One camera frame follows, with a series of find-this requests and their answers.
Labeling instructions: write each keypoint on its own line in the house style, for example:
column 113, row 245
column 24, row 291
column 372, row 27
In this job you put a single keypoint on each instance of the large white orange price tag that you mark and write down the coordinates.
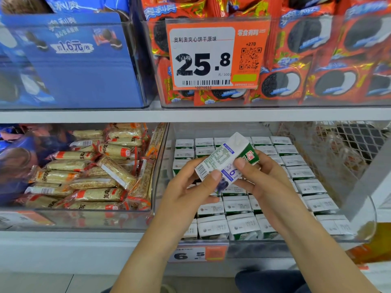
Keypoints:
column 201, row 58

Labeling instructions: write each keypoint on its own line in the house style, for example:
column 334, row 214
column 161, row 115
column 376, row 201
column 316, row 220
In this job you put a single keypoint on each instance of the blueberry juice carton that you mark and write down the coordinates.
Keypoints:
column 226, row 156

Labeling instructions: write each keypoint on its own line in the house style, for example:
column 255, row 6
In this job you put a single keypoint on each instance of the faded orange price tag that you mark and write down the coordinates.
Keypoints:
column 24, row 218

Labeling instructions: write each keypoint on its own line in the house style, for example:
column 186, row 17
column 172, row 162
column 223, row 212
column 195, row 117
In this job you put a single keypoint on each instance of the blue cardboard display box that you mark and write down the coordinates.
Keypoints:
column 79, row 73

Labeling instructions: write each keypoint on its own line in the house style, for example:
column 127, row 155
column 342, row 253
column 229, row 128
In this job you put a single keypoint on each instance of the pile of blue snack packets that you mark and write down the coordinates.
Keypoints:
column 18, row 158

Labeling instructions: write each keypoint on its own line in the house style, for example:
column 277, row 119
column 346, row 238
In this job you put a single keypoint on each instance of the person's blue jeans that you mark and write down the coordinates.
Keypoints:
column 269, row 282

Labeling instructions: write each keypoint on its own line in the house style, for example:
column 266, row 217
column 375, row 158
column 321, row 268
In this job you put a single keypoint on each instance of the person's left white shoe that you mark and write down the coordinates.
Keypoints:
column 168, row 288

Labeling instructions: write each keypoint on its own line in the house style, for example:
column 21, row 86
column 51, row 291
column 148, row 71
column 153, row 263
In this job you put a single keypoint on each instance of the clear plastic display bin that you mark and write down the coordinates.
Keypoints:
column 79, row 219
column 360, row 228

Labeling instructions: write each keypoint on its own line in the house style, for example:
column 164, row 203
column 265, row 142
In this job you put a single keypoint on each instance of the yellow orange snack packet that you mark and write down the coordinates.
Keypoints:
column 372, row 244

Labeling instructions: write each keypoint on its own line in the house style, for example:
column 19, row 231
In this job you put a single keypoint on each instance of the person's left hand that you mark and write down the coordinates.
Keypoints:
column 180, row 207

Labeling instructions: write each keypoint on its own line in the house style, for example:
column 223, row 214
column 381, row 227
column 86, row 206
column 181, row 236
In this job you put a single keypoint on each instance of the person's right forearm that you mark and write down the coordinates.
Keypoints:
column 330, row 265

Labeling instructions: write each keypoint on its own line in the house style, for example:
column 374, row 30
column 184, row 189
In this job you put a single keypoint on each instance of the stack of red cookie packets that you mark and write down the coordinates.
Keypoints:
column 342, row 58

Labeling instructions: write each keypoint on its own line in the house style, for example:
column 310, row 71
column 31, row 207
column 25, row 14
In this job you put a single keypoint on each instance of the pile of yellow wafer bars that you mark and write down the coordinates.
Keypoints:
column 91, row 174

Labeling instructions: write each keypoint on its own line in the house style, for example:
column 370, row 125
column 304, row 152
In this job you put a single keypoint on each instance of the person's left forearm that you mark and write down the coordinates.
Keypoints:
column 143, row 271

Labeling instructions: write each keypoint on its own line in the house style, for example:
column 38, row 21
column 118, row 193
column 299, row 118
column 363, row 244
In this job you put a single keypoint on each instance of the small orange price tag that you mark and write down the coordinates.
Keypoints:
column 198, row 253

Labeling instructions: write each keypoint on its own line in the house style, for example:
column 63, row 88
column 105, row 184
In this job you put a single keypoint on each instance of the person's right hand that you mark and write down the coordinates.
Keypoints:
column 275, row 192

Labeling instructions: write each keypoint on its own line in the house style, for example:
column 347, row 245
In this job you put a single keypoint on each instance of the rows of white juice cartons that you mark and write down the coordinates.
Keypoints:
column 321, row 201

